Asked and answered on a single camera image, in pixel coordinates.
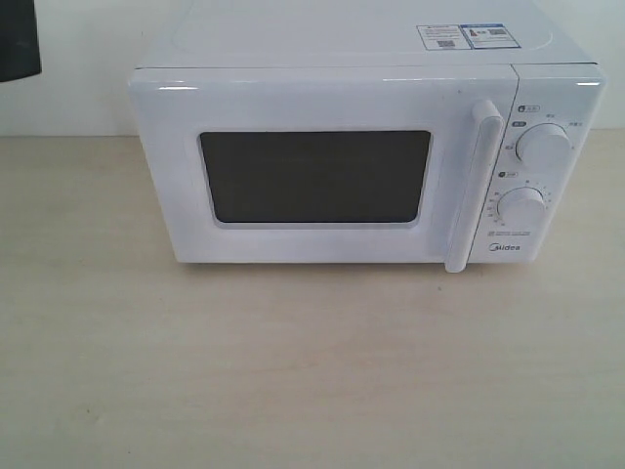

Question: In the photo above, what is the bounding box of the white microwave door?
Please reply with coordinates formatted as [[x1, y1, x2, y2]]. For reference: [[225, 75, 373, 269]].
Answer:
[[129, 65, 519, 273]]

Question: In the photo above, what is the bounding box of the upper white microwave knob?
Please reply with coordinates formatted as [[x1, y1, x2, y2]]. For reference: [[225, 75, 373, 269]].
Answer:
[[516, 123, 571, 167]]

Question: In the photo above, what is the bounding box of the white microwave knob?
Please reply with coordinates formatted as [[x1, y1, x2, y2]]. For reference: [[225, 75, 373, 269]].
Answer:
[[497, 187, 546, 230], [516, 123, 571, 167]]

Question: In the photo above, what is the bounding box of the lower white microwave knob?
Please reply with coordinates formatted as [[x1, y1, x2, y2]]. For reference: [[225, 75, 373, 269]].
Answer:
[[497, 187, 546, 230]]

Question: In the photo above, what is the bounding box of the printed instruction label sticker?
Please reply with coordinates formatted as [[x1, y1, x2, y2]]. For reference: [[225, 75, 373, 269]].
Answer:
[[416, 23, 521, 51]]

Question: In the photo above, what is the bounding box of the white microwave oven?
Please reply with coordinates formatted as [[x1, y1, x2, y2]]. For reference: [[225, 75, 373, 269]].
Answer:
[[133, 1, 605, 265]]

